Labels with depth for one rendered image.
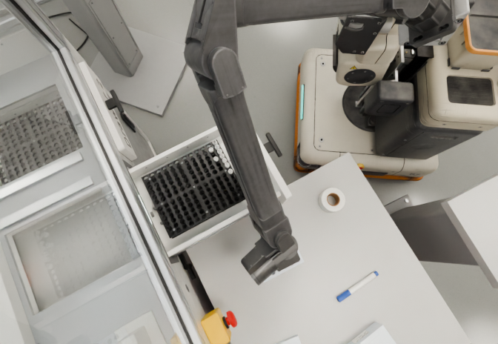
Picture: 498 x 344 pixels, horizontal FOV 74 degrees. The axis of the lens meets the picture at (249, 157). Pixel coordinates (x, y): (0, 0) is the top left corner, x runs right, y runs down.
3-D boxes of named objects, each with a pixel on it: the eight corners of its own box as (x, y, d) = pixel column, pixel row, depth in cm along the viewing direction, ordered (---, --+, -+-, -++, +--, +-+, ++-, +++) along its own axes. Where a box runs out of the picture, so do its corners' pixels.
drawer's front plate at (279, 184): (238, 117, 101) (238, 101, 90) (287, 201, 95) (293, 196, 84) (233, 119, 101) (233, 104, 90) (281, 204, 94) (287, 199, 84)
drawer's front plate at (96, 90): (99, 78, 103) (83, 59, 93) (137, 159, 97) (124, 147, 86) (94, 81, 103) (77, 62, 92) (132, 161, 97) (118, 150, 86)
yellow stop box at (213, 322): (221, 305, 85) (218, 310, 78) (234, 332, 84) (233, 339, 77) (203, 315, 85) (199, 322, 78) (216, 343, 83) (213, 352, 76)
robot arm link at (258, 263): (287, 230, 67) (265, 207, 73) (243, 268, 65) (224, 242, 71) (306, 261, 74) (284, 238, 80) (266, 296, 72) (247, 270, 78)
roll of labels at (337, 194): (325, 216, 100) (328, 216, 96) (313, 196, 101) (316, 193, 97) (345, 206, 100) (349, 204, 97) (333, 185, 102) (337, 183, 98)
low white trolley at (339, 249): (304, 190, 178) (349, 151, 105) (369, 299, 165) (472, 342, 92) (207, 244, 170) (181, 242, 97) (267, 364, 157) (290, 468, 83)
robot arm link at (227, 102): (238, 41, 45) (208, 33, 54) (202, 57, 44) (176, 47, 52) (300, 243, 69) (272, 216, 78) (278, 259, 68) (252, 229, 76)
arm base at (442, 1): (456, 31, 65) (451, -20, 68) (438, 11, 60) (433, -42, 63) (413, 49, 71) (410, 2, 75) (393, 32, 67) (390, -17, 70)
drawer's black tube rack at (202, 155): (218, 146, 97) (216, 139, 90) (247, 199, 93) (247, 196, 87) (147, 182, 93) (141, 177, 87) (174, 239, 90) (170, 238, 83)
